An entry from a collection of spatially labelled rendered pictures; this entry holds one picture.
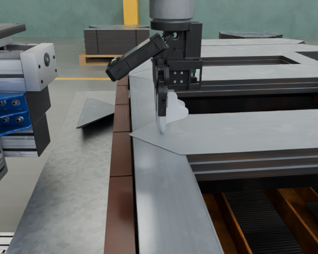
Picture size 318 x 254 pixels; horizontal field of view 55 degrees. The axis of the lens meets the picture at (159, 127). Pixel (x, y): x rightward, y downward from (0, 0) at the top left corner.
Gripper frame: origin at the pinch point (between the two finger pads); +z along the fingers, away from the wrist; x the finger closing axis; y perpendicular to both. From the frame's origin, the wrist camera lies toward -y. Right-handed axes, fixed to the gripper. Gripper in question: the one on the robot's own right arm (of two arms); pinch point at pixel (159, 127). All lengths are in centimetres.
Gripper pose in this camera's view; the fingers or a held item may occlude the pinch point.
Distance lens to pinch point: 60.1
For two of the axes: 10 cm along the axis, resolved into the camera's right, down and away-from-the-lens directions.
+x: -1.0, -4.2, 9.0
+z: 0.0, 9.1, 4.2
